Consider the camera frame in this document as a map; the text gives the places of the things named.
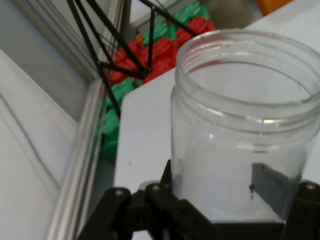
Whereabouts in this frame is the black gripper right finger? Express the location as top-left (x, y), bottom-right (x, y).
top-left (250, 162), bottom-right (320, 240)

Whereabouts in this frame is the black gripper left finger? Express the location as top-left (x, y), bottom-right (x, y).
top-left (76, 159), bottom-right (222, 240)

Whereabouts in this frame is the clear plastic jar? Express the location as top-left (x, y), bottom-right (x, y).
top-left (170, 29), bottom-right (320, 224)

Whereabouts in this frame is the black tripod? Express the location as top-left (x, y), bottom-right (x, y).
top-left (66, 0), bottom-right (201, 119)

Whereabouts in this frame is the green foam block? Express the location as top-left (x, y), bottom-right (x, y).
top-left (142, 1), bottom-right (211, 45)

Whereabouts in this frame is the orange foam block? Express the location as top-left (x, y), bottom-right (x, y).
top-left (256, 0), bottom-right (294, 14)

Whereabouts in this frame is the aluminium wall rail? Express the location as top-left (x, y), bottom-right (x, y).
top-left (46, 74), bottom-right (111, 240)

